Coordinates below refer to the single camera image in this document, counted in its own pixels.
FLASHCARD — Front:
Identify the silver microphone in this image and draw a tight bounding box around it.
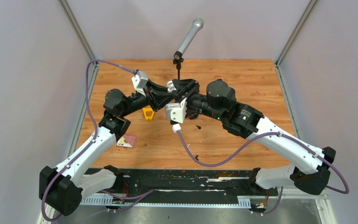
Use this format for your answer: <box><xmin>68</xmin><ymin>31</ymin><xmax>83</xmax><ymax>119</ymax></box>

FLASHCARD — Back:
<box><xmin>173</xmin><ymin>17</ymin><xmax>205</xmax><ymax>60</ymax></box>

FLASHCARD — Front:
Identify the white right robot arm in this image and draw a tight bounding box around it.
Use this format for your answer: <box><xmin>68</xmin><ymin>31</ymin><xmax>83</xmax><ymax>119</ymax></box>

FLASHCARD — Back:
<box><xmin>167</xmin><ymin>79</ymin><xmax>336</xmax><ymax>195</ymax></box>

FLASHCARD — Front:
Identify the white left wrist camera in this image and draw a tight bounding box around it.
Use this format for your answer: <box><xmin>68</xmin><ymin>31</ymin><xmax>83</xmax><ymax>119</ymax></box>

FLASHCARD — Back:
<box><xmin>131</xmin><ymin>70</ymin><xmax>149</xmax><ymax>96</ymax></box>

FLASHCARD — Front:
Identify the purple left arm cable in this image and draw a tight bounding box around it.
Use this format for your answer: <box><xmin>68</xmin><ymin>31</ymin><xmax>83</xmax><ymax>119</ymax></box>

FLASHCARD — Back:
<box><xmin>41</xmin><ymin>59</ymin><xmax>154</xmax><ymax>222</ymax></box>

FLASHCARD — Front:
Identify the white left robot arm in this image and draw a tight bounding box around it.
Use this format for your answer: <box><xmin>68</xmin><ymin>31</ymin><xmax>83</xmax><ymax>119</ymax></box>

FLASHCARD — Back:
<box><xmin>39</xmin><ymin>81</ymin><xmax>176</xmax><ymax>222</ymax></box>

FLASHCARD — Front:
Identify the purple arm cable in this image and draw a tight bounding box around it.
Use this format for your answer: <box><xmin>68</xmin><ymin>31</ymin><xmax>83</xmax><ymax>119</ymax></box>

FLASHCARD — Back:
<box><xmin>172</xmin><ymin>123</ymin><xmax>350</xmax><ymax>216</ymax></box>
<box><xmin>41</xmin><ymin>59</ymin><xmax>154</xmax><ymax>222</ymax></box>

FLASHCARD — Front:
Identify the small pink card packet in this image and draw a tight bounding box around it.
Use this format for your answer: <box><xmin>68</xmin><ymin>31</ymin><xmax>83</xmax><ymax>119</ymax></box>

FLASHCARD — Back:
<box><xmin>116</xmin><ymin>134</ymin><xmax>137</xmax><ymax>148</ymax></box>

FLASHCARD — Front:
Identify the white earbud charging case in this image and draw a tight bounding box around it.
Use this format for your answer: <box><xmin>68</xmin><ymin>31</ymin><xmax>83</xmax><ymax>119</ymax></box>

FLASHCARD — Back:
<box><xmin>166</xmin><ymin>80</ymin><xmax>177</xmax><ymax>93</ymax></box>

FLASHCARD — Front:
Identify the black earbud charging case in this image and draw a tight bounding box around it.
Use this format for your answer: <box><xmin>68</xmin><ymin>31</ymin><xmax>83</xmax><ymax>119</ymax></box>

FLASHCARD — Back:
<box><xmin>188</xmin><ymin>114</ymin><xmax>198</xmax><ymax>119</ymax></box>

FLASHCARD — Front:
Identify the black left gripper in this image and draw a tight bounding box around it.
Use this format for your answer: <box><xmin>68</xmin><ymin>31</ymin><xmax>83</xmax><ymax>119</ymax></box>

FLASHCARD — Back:
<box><xmin>120</xmin><ymin>77</ymin><xmax>174</xmax><ymax>118</ymax></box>

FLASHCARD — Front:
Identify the black tripod mic stand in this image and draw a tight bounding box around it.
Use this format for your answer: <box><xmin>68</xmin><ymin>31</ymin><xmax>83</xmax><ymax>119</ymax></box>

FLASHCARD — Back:
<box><xmin>173</xmin><ymin>58</ymin><xmax>184</xmax><ymax>79</ymax></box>

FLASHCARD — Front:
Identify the yellow triangular plastic piece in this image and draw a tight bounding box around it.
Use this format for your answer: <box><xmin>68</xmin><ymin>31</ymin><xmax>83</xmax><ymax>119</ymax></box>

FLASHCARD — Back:
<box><xmin>142</xmin><ymin>107</ymin><xmax>155</xmax><ymax>121</ymax></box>

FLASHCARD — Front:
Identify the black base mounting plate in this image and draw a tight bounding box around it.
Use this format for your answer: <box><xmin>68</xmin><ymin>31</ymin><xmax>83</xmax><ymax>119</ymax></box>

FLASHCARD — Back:
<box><xmin>88</xmin><ymin>168</ymin><xmax>280</xmax><ymax>205</ymax></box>

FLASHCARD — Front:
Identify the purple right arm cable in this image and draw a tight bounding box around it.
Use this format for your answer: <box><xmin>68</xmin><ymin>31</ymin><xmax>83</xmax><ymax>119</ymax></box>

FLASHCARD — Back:
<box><xmin>172</xmin><ymin>123</ymin><xmax>350</xmax><ymax>216</ymax></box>

